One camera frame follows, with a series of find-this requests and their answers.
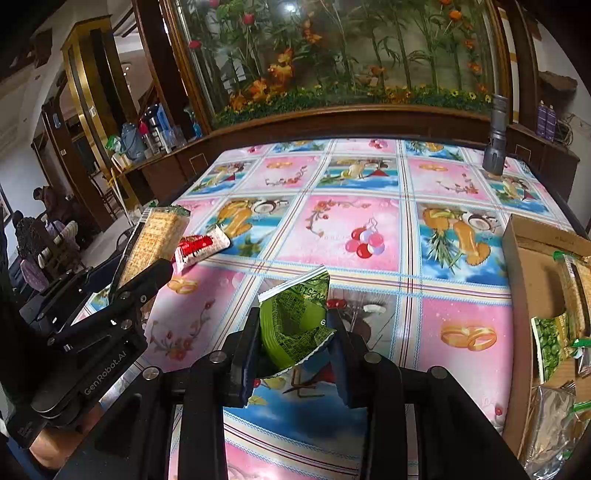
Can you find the blue box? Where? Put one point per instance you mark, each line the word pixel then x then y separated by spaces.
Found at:
pixel 160 124

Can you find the gold framed partition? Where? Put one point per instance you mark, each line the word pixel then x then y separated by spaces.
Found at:
pixel 85 106

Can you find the long cracker pack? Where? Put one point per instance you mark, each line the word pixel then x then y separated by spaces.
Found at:
pixel 579 286
pixel 154 240

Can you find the blue spray bottle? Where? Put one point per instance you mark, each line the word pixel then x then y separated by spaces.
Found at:
pixel 194 122

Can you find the glass flower display case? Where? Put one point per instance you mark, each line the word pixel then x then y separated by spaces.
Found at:
pixel 346 46

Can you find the blue water jug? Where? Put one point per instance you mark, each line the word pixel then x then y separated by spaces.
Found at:
pixel 131 143

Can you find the green plastic bag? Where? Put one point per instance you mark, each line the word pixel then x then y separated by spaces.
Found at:
pixel 112 145

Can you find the red and white snack packet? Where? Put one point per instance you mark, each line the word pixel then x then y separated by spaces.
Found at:
pixel 198 247

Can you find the person's left hand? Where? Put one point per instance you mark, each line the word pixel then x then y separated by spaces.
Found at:
pixel 51 450

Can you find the grey flashlight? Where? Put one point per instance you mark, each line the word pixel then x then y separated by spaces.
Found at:
pixel 496 134

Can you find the green pea snack packet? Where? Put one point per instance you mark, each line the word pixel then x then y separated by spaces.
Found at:
pixel 551 341

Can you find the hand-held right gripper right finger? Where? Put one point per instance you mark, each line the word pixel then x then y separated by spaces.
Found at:
pixel 341 364

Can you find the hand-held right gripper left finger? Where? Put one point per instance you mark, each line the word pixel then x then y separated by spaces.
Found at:
pixel 251 360

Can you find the brown wooden ornament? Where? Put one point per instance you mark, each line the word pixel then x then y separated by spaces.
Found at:
pixel 558 85

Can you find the silver foil snack packet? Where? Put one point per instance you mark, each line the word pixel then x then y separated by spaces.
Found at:
pixel 549 424

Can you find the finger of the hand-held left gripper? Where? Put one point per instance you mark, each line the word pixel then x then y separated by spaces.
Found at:
pixel 143 281
pixel 69 295

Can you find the brown cardboard box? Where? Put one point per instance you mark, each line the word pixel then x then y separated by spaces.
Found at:
pixel 521 286

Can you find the purple bottle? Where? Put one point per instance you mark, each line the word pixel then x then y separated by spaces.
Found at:
pixel 541 119
pixel 551 121

